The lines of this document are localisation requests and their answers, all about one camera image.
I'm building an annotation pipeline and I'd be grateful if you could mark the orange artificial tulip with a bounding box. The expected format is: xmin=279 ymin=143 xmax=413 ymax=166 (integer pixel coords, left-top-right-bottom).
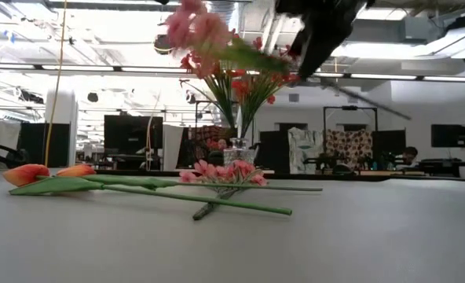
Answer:
xmin=2 ymin=164 xmax=293 ymax=216
xmin=55 ymin=164 xmax=323 ymax=193

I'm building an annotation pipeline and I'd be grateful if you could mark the long ceiling light strip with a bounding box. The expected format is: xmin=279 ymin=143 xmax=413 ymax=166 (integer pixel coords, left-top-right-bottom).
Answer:
xmin=0 ymin=62 xmax=465 ymax=83

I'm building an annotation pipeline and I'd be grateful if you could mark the black curved cable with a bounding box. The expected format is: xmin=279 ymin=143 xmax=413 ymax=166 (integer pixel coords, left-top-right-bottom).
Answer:
xmin=0 ymin=140 xmax=27 ymax=168

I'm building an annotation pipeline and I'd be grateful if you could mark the red artificial flower bunch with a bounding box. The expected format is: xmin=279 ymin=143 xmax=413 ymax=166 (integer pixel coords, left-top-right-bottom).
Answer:
xmin=178 ymin=50 xmax=237 ymax=137
xmin=232 ymin=37 xmax=302 ymax=138

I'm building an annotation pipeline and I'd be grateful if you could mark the red patterned cloth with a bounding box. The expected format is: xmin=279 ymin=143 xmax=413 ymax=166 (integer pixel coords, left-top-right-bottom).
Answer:
xmin=189 ymin=125 xmax=233 ymax=153

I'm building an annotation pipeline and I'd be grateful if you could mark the white teal cloth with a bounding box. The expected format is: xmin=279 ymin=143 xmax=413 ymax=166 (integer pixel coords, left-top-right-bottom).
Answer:
xmin=287 ymin=126 xmax=324 ymax=174

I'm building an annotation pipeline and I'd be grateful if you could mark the yellow hanging cable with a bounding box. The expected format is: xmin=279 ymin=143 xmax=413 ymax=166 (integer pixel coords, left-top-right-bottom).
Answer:
xmin=43 ymin=0 xmax=68 ymax=168

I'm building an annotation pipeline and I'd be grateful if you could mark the black desk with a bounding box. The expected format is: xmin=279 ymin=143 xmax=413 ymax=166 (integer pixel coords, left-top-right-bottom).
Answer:
xmin=419 ymin=158 xmax=465 ymax=177

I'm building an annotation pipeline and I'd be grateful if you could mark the large veined pink flower bunch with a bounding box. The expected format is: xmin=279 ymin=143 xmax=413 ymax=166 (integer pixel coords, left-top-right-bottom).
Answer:
xmin=163 ymin=0 xmax=412 ymax=121

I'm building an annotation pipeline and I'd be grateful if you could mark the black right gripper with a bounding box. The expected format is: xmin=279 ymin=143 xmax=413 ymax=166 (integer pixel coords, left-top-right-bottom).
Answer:
xmin=275 ymin=0 xmax=369 ymax=79

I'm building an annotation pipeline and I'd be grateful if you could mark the floral patterned cloth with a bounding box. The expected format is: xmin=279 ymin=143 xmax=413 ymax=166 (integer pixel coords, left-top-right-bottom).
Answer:
xmin=324 ymin=128 xmax=375 ymax=160

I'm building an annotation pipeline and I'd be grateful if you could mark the large black monitor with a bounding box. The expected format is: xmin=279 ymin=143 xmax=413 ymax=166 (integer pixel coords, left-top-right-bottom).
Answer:
xmin=104 ymin=114 xmax=165 ymax=156

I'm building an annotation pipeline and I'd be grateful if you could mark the small-blossom pink flower bunch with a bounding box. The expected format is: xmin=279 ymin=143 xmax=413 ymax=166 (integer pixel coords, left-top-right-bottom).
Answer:
xmin=178 ymin=159 xmax=269 ymax=221

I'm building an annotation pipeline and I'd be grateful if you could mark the person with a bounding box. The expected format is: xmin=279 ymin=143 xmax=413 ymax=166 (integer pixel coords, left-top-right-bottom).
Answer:
xmin=401 ymin=145 xmax=420 ymax=166

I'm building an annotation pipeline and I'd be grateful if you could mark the thin pale hanging cable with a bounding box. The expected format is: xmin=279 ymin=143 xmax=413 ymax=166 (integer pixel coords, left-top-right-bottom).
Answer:
xmin=145 ymin=92 xmax=163 ymax=171

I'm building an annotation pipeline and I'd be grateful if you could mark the black wall monitor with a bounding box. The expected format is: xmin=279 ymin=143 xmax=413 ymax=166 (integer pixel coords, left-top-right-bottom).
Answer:
xmin=430 ymin=124 xmax=465 ymax=149

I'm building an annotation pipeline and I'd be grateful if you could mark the black partition panel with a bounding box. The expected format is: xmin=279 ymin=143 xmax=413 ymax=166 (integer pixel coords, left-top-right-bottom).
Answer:
xmin=20 ymin=123 xmax=71 ymax=168

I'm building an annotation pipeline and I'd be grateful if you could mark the black dome ceiling fixture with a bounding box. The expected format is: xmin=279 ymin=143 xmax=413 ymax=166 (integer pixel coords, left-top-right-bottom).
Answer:
xmin=153 ymin=34 xmax=174 ymax=56

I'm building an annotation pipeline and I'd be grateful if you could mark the clear glass vase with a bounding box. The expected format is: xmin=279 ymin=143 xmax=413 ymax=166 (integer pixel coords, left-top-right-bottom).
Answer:
xmin=223 ymin=137 xmax=256 ymax=166

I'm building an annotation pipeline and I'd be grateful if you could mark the black rack frame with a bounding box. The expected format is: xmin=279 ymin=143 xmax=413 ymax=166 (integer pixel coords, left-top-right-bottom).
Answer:
xmin=323 ymin=105 xmax=379 ymax=133
xmin=195 ymin=100 xmax=256 ymax=145

